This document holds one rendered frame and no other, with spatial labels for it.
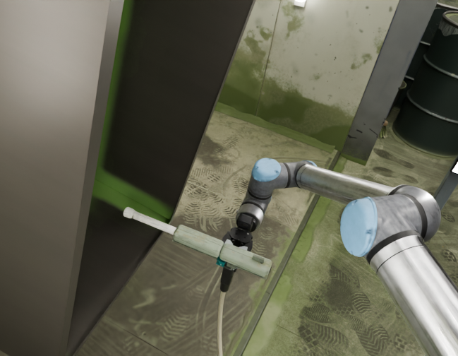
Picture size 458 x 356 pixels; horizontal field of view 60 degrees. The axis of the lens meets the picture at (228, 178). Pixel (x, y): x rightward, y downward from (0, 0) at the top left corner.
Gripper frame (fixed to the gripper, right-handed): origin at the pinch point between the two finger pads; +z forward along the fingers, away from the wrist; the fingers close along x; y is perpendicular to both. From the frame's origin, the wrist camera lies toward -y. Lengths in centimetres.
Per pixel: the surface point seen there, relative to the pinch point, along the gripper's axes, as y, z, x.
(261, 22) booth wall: -5, -176, 42
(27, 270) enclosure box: -38, 45, 28
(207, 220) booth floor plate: 52, -57, 22
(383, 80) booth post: 1, -165, -40
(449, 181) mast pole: -2, -79, -71
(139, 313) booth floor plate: 48, 3, 28
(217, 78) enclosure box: -49, -16, 18
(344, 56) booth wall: -3, -168, -14
